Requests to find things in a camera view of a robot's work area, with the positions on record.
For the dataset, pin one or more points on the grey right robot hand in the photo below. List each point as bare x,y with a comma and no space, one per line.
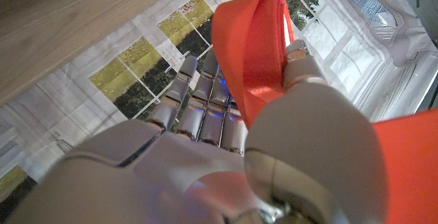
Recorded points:
308,142

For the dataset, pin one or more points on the red satin ribbon roll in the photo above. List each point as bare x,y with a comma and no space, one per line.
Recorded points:
246,46

